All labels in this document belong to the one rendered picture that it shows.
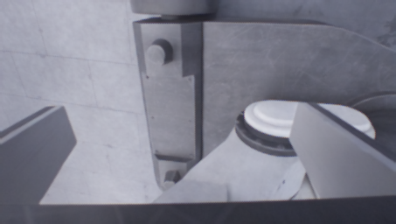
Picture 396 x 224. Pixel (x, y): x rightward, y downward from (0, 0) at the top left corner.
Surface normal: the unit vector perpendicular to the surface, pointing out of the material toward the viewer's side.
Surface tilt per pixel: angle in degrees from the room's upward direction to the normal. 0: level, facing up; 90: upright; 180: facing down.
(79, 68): 0
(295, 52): 0
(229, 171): 90
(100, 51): 0
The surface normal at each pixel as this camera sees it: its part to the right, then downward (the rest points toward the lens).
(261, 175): 0.00, -0.87
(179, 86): -0.18, 0.48
